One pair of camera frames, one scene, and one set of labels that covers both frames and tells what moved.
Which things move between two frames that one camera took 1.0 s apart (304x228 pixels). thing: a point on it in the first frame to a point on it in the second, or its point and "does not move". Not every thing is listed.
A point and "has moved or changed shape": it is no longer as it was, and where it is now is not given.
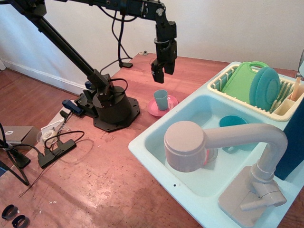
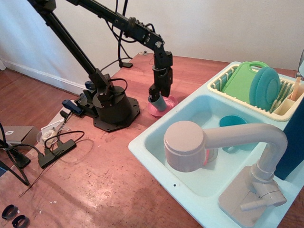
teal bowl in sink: x=230 y=120 does not move
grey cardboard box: x=26 y=135 does not move
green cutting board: x=239 y=84 does not move
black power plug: x=21 y=160 does not move
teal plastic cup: x=161 y=96 has moved or changed shape
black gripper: x=166 y=50 to x=163 y=78
